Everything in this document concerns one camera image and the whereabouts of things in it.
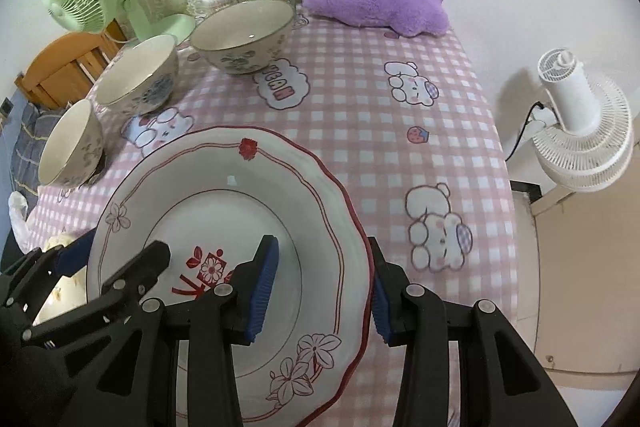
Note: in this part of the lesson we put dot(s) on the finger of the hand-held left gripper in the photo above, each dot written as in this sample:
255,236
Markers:
75,252
142,264

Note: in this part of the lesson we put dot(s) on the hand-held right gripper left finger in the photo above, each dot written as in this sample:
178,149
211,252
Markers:
262,292

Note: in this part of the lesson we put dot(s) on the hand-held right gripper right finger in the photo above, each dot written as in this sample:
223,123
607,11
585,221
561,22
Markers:
378,307

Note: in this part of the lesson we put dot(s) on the white plate with red pattern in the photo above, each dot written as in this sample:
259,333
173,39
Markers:
200,187

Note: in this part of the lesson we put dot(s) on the grey floral ceramic bowl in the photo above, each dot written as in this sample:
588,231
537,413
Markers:
137,72
240,32
65,147

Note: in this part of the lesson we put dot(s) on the white plastic bag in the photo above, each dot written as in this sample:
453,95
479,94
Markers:
17,217

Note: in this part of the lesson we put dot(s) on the grey plaid blanket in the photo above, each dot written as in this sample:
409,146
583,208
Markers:
25,137

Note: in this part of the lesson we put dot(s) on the black flat base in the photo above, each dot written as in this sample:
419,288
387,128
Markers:
525,188

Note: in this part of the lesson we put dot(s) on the pink checked tablecloth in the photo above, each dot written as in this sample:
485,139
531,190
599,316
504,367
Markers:
350,107

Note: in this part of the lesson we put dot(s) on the beige wardrobe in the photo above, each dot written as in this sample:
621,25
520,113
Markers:
585,282

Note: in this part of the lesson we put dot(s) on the white standing fan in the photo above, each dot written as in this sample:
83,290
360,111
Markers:
575,107

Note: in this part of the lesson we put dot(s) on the wall socket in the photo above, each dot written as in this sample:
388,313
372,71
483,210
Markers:
6,106

